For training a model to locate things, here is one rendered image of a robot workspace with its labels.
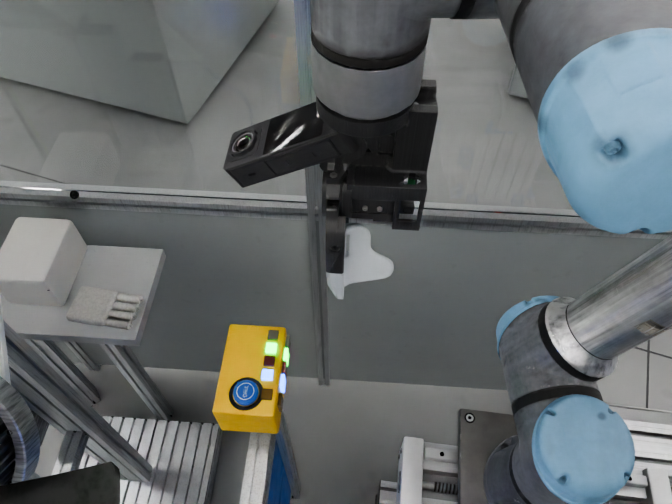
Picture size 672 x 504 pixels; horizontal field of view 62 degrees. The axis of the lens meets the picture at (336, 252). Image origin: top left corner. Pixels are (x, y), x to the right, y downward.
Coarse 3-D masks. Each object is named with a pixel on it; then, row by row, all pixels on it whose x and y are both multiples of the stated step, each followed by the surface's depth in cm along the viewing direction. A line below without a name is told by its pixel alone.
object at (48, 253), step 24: (24, 240) 120; (48, 240) 120; (72, 240) 124; (0, 264) 116; (24, 264) 116; (48, 264) 117; (72, 264) 125; (0, 288) 117; (24, 288) 117; (48, 288) 116
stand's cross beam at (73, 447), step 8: (72, 432) 135; (80, 432) 135; (64, 440) 134; (72, 440) 135; (80, 440) 134; (64, 448) 133; (72, 448) 133; (80, 448) 134; (64, 456) 132; (72, 456) 132; (80, 456) 134; (56, 464) 131; (64, 464) 131; (72, 464) 131; (56, 472) 130
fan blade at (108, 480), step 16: (112, 464) 69; (32, 480) 70; (48, 480) 70; (64, 480) 69; (80, 480) 69; (96, 480) 69; (112, 480) 68; (0, 496) 69; (16, 496) 69; (32, 496) 69; (48, 496) 69; (64, 496) 68; (80, 496) 68; (96, 496) 68; (112, 496) 68
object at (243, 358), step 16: (240, 336) 95; (256, 336) 95; (224, 352) 94; (240, 352) 94; (256, 352) 94; (224, 368) 92; (240, 368) 92; (256, 368) 92; (272, 368) 92; (224, 384) 90; (256, 384) 90; (272, 384) 90; (224, 400) 89; (256, 400) 89; (272, 400) 89; (224, 416) 89; (240, 416) 88; (256, 416) 88; (272, 416) 88; (256, 432) 94; (272, 432) 94
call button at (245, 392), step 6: (240, 384) 89; (246, 384) 89; (252, 384) 89; (234, 390) 89; (240, 390) 89; (246, 390) 89; (252, 390) 89; (234, 396) 88; (240, 396) 88; (246, 396) 88; (252, 396) 88; (240, 402) 88; (246, 402) 88; (252, 402) 88
